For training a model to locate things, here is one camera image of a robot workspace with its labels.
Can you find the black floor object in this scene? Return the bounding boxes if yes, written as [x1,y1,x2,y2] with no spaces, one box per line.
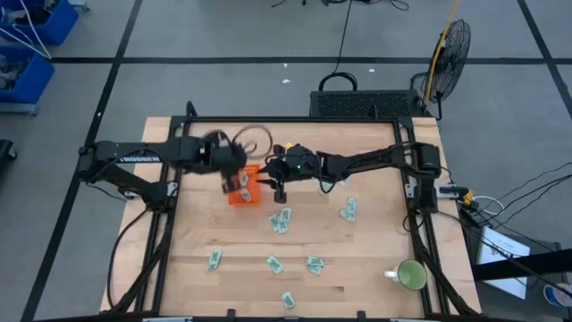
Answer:
[0,139,18,162]

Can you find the black left arm base cable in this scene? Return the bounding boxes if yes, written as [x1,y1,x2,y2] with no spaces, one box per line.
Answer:
[105,206,151,309]

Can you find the black floor cable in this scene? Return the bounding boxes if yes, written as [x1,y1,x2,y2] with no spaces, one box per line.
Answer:
[486,160,572,211]

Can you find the green white mug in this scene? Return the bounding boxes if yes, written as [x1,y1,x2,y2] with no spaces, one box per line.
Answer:
[383,258,429,292]

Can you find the black beam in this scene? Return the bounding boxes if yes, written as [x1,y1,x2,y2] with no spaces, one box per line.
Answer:
[471,248,572,282]

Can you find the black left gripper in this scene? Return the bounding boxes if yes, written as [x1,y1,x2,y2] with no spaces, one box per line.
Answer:
[201,132,249,194]

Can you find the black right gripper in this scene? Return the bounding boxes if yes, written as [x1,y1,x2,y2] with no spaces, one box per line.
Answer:
[257,142,321,189]

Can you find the black aluminium table frame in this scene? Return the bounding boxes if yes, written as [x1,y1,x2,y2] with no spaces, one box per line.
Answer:
[100,100,483,322]

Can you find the yellow hanging cable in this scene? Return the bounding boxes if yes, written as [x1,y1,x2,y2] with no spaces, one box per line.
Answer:
[423,0,461,106]

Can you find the blue storage bin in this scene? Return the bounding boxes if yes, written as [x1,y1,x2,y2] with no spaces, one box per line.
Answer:
[0,46,56,106]
[0,0,80,47]

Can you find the blue white round can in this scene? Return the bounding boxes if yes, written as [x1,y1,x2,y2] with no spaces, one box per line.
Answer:
[543,282,572,309]

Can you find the black hanging cable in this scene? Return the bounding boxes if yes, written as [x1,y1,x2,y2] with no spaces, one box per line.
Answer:
[317,0,358,93]

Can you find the black floor fan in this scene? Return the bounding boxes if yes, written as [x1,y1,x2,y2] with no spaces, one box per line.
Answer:
[410,18,473,121]

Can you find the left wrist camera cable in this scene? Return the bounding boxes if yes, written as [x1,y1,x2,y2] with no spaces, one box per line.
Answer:
[231,123,274,160]

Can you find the orange plastic basket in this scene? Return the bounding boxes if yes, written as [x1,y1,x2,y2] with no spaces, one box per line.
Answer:
[227,164,263,207]

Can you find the black basket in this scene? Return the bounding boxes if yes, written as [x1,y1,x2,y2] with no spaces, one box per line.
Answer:
[308,89,433,120]

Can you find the white cable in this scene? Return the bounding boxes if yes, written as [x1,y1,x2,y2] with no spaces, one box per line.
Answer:
[472,195,506,216]

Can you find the white paper sheet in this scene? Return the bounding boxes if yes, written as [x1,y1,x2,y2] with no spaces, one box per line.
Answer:
[475,225,532,300]

